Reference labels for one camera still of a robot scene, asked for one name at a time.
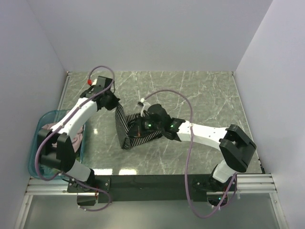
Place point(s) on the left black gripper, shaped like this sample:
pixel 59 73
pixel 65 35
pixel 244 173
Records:
pixel 114 103

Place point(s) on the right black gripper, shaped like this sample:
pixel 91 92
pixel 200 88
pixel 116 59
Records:
pixel 137 129

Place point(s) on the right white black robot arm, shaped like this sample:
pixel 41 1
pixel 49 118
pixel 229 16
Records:
pixel 235 145

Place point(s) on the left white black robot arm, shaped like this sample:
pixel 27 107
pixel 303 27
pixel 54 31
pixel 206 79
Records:
pixel 55 148

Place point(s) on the pink tank top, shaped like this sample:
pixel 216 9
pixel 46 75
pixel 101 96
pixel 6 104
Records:
pixel 76 141

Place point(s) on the teal plastic laundry basket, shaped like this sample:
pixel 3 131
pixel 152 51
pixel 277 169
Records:
pixel 53 116

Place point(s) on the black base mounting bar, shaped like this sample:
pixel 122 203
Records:
pixel 159 187

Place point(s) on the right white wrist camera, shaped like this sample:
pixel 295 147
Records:
pixel 144 105

